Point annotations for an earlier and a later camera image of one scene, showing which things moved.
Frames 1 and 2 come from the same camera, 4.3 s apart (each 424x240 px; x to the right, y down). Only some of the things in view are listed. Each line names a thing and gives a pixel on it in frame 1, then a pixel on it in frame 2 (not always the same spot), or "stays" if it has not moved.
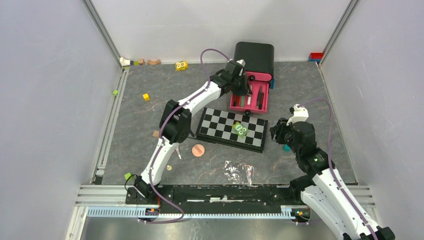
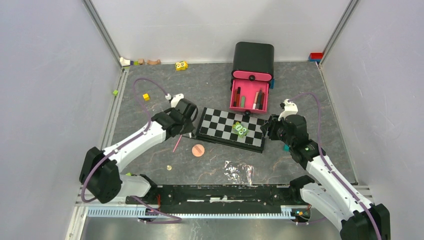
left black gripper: x=244 y=91 to x=189 y=128
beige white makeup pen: x=249 y=98 to x=254 y=106
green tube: x=243 y=99 stays
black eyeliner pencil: x=259 y=100 stays
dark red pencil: x=235 y=99 stays
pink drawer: x=256 y=102 stays
